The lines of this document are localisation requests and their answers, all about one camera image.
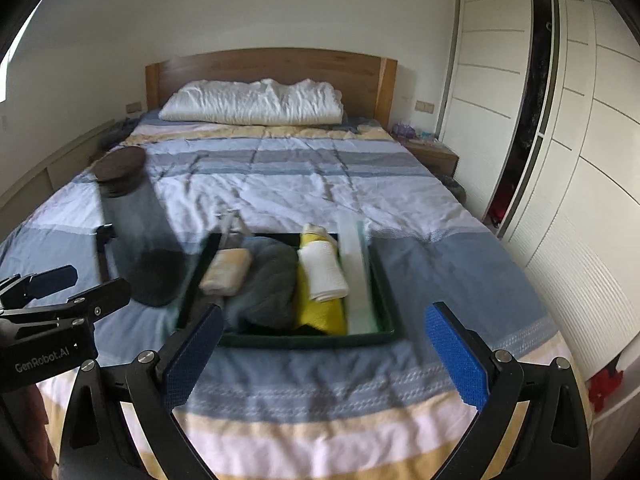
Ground white waffle towel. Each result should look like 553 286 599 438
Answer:
298 242 350 303

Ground wooden headboard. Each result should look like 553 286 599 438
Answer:
145 48 398 128

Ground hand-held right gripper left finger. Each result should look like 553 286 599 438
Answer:
60 303 225 480

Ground white wardrobe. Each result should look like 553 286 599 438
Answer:
435 0 640 416

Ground beige cloth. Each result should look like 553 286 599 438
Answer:
199 249 252 297

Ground clear plastic packet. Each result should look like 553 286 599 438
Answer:
337 212 379 336

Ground dark grey towel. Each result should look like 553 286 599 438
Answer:
222 236 300 330

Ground white pillow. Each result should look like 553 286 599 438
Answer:
158 78 345 126

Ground purple small containers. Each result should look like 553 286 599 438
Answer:
391 121 441 145

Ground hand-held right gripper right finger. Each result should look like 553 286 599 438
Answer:
424 302 593 480

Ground window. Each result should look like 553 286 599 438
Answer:
0 45 16 103

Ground glass pitcher with dark lid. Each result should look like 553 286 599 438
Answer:
94 146 187 308

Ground red cloth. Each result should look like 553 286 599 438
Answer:
485 200 508 228
587 367 623 411

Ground green tray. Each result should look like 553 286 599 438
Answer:
174 231 402 348

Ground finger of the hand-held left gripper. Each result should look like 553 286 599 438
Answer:
10 279 132 328
0 265 79 311

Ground yellow towel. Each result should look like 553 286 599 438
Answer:
295 222 349 336

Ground wooden nightstand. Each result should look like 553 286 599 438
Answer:
400 137 460 177

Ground dark knit cloth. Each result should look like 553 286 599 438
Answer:
100 117 143 151

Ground person's left forearm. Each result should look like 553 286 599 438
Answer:
20 385 53 480

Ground low white cabinet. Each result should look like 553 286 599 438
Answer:
0 119 118 221

